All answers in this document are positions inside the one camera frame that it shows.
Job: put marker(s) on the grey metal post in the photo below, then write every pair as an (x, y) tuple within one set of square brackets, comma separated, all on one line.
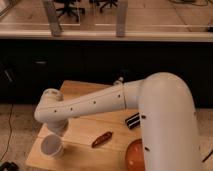
[(121, 17), (52, 17)]

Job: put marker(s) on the grey metal post left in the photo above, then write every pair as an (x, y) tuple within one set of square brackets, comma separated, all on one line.
[(52, 17)]

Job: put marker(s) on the red pocket knife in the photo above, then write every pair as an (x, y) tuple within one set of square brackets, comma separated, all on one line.
[(101, 139)]

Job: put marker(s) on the small clear bottle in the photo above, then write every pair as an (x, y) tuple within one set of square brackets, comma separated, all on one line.
[(118, 81)]

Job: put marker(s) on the black office chair right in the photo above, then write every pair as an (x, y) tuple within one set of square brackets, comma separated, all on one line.
[(106, 2)]

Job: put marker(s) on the white ceramic cup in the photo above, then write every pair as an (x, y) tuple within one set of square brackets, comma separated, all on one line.
[(52, 146)]

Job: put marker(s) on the black white striped block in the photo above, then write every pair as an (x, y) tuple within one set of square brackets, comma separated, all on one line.
[(133, 121)]

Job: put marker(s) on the black object floor corner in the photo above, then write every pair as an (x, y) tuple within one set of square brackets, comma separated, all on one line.
[(9, 166)]

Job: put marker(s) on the black office chair left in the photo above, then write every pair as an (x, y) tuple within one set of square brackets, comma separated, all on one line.
[(69, 9)]

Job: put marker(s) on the black office chair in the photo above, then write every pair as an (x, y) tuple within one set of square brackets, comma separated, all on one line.
[(69, 9), (106, 2)]

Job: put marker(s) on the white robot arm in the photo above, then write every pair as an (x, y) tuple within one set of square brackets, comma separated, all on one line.
[(167, 113)]

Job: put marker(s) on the grey metal post right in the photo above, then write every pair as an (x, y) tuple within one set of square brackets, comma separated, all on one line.
[(121, 17)]

